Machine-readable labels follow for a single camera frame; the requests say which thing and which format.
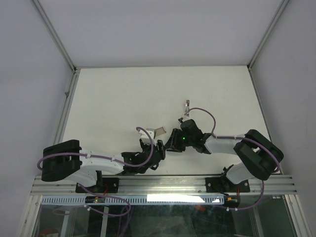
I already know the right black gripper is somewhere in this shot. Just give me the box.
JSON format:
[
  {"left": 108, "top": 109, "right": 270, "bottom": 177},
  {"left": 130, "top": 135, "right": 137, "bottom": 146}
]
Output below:
[{"left": 164, "top": 128, "right": 194, "bottom": 153}]

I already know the white mini stapler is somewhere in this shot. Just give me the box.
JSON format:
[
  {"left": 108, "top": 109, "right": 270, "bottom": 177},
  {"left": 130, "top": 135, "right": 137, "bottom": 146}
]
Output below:
[{"left": 184, "top": 100, "right": 190, "bottom": 117}]

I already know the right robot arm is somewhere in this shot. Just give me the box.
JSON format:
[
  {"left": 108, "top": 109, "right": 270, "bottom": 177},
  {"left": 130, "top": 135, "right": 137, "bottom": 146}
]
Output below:
[{"left": 165, "top": 119, "right": 284, "bottom": 195}]

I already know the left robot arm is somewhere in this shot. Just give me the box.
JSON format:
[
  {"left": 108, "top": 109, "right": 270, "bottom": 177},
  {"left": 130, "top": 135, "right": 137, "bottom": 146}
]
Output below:
[{"left": 37, "top": 140, "right": 165, "bottom": 192}]

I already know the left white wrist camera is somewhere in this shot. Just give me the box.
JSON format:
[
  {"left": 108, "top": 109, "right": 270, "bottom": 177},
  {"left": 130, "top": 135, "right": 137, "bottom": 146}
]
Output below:
[{"left": 136, "top": 127, "right": 157, "bottom": 146}]

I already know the aluminium mounting rail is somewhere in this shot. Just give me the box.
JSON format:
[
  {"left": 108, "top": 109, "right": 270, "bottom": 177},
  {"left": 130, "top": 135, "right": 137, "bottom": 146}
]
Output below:
[{"left": 31, "top": 174, "right": 297, "bottom": 198}]

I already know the white slotted cable duct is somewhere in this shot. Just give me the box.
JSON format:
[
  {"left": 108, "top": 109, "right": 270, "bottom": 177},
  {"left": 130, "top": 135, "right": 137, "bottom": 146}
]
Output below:
[{"left": 41, "top": 194, "right": 224, "bottom": 206}]

